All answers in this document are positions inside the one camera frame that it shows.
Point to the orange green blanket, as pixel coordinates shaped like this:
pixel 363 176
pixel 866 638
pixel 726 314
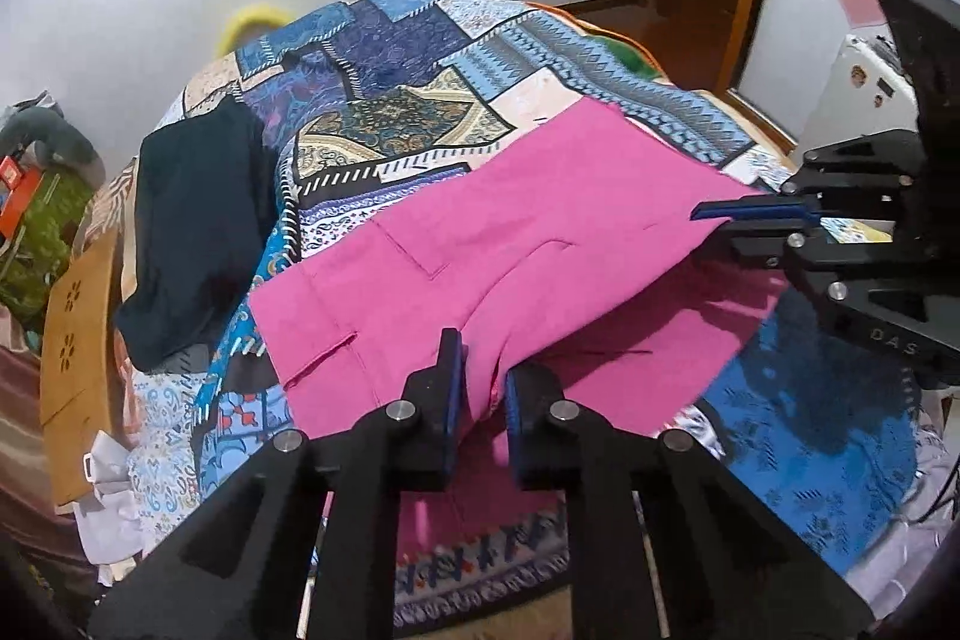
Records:
pixel 615 44

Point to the dark navy cloth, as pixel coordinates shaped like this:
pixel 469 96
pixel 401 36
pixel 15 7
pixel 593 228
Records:
pixel 199 212

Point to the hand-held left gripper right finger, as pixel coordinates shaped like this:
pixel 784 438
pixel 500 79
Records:
pixel 514 416

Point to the blue patchwork printed blanket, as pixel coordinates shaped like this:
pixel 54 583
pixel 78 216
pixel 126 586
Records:
pixel 420 78

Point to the yellow round object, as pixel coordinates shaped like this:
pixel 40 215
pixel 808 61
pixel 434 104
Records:
pixel 251 21

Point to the green patterned cloth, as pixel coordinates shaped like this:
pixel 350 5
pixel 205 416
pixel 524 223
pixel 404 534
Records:
pixel 45 242

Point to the white crumpled cloth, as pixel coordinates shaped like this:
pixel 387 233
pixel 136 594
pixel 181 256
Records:
pixel 112 505

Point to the grey pillow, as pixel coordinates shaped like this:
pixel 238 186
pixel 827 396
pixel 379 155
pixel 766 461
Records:
pixel 49 134

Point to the white appliance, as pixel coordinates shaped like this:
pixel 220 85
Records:
pixel 855 85

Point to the orange box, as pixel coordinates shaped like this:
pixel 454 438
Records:
pixel 19 194

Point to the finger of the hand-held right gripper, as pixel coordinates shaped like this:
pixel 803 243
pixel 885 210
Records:
pixel 757 244
pixel 750 208

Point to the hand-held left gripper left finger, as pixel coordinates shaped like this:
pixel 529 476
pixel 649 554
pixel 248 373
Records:
pixel 453 385

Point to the pink pants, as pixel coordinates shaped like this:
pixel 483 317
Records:
pixel 570 212

